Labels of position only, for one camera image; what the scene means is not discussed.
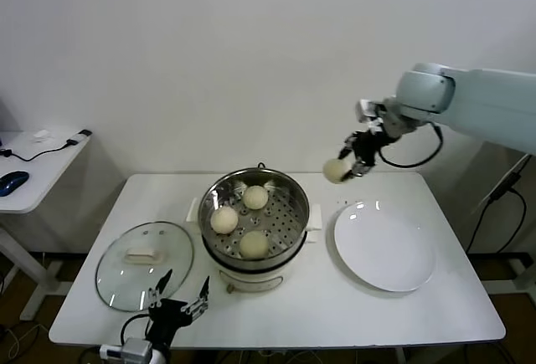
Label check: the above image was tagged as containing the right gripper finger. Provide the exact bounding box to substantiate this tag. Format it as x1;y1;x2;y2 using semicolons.
348;161;373;179
338;133;357;160

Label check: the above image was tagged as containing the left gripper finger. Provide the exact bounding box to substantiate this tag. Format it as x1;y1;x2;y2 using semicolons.
186;275;211;319
146;269;173;307

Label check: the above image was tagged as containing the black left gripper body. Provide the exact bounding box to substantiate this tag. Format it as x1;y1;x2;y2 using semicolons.
148;299;197;346

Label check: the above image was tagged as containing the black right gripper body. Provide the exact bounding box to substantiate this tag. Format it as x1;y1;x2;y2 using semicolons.
353;123;397;167

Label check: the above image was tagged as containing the white steamed baozi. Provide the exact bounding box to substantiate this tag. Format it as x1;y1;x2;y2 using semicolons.
322;157;353;184
243;185;270;211
210;207;240;235
239;230;270;260

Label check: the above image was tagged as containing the glass lid with cream handle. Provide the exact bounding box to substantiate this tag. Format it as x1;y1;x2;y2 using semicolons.
95;221;195;313

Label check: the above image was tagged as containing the stainless steel steamer pot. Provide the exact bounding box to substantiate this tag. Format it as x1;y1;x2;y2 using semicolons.
185;197;324;296

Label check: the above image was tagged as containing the stainless steel steamer basket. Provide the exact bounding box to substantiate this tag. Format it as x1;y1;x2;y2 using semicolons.
198;168;312;271

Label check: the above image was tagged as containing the white round plate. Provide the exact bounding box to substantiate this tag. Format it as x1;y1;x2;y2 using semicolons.
333;200;437;294

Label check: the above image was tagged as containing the black power adapter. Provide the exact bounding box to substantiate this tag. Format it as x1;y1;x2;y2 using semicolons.
487;171;523;203

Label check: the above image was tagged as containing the white side desk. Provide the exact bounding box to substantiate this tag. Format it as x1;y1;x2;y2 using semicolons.
0;130;92;323

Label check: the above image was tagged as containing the blue computer mouse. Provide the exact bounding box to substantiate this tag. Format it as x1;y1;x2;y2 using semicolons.
0;171;31;197

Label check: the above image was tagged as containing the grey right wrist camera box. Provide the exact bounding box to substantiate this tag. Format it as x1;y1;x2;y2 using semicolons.
355;98;389;125

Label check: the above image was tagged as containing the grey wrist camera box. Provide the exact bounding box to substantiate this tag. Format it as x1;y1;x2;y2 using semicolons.
122;337;152;359
355;98;389;125

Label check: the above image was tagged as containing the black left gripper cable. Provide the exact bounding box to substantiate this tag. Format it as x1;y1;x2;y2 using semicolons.
120;315;150;344

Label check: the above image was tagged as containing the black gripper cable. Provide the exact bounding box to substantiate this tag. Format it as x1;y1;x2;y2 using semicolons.
379;123;444;168
120;315;150;344

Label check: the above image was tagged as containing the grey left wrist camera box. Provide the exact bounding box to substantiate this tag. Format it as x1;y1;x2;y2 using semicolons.
122;337;152;359

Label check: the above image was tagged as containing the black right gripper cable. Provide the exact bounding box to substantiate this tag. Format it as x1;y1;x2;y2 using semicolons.
379;123;444;168

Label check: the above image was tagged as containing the black adapter cable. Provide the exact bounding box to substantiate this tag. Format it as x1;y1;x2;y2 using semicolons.
465;187;527;256

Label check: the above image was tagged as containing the pale floor cable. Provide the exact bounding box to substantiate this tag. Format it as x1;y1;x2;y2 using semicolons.
0;324;49;356

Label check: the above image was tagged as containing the white hanging cable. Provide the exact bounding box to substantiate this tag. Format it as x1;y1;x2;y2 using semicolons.
471;153;531;215

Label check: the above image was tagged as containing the black desk cable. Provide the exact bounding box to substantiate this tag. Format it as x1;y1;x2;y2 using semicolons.
0;140;79;163

